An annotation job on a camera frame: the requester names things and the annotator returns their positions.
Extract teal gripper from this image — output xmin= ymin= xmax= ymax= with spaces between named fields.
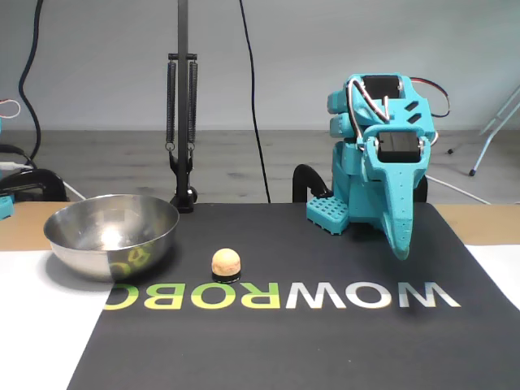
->
xmin=362 ymin=123 xmax=435 ymax=262

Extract cork ball with black base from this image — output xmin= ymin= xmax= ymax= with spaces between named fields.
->
xmin=210 ymin=248 xmax=241 ymax=284

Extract teal robot base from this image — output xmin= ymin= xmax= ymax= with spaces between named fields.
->
xmin=305 ymin=174 xmax=391 ymax=237

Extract metal bowl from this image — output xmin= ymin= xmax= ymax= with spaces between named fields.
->
xmin=43 ymin=193 xmax=180 ymax=284

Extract black table clamp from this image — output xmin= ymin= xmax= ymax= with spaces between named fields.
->
xmin=413 ymin=174 xmax=429 ymax=203
xmin=0 ymin=168 xmax=68 ymax=202
xmin=292 ymin=163 xmax=332 ymax=203

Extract white metal stand legs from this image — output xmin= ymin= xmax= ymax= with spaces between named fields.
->
xmin=446 ymin=84 xmax=520 ymax=178

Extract white paper sheet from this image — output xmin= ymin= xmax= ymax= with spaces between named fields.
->
xmin=0 ymin=248 xmax=119 ymax=390
xmin=464 ymin=243 xmax=520 ymax=312

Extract black WOWROBO mat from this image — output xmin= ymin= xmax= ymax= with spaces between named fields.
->
xmin=67 ymin=202 xmax=520 ymax=390

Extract black spring lamp stand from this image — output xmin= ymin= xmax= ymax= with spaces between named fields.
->
xmin=164 ymin=0 xmax=200 ymax=215

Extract white floor cable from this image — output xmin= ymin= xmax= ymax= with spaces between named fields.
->
xmin=424 ymin=176 xmax=492 ymax=205

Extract thin black hanging cable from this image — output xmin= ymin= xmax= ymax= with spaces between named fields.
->
xmin=238 ymin=0 xmax=272 ymax=204

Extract thick black hanging cable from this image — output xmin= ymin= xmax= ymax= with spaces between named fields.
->
xmin=16 ymin=0 xmax=45 ymax=170

